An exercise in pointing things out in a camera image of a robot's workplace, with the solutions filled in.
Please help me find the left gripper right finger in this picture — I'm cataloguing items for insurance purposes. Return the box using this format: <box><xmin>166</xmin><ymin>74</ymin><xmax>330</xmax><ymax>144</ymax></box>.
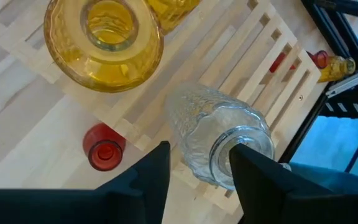
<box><xmin>228</xmin><ymin>142</ymin><xmax>290</xmax><ymax>224</ymax></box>

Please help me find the black metal table frame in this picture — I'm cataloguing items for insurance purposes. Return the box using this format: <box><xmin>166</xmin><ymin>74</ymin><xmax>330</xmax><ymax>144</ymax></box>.
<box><xmin>278</xmin><ymin>0</ymin><xmax>358</xmax><ymax>175</ymax></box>

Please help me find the red glass vase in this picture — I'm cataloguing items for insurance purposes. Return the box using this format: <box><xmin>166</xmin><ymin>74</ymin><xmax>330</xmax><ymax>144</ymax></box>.
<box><xmin>81</xmin><ymin>122</ymin><xmax>127</xmax><ymax>172</ymax></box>
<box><xmin>268</xmin><ymin>49</ymin><xmax>329</xmax><ymax>74</ymax></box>

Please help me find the clear diamond-pattern glass vase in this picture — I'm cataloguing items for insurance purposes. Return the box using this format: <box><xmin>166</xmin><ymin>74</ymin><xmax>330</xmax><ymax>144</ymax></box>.
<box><xmin>165</xmin><ymin>81</ymin><xmax>275</xmax><ymax>191</ymax></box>

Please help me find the silver frame bracket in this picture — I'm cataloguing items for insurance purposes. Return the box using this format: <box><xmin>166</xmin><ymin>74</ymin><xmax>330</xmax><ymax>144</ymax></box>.
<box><xmin>324</xmin><ymin>63</ymin><xmax>358</xmax><ymax>99</ymax></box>

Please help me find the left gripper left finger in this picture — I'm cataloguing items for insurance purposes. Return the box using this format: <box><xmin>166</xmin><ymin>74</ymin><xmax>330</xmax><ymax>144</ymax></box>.
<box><xmin>94</xmin><ymin>141</ymin><xmax>172</xmax><ymax>224</ymax></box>

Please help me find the wooden slatted shelf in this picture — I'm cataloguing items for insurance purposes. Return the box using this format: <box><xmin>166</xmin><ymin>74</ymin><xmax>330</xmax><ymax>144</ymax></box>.
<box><xmin>0</xmin><ymin>0</ymin><xmax>323</xmax><ymax>217</ymax></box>

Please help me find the yellow glass vase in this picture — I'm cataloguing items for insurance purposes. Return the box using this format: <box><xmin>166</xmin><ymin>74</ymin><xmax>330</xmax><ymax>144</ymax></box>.
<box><xmin>43</xmin><ymin>0</ymin><xmax>165</xmax><ymax>93</ymax></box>
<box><xmin>317</xmin><ymin>55</ymin><xmax>357</xmax><ymax>83</ymax></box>
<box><xmin>144</xmin><ymin>0</ymin><xmax>202</xmax><ymax>35</ymax></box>

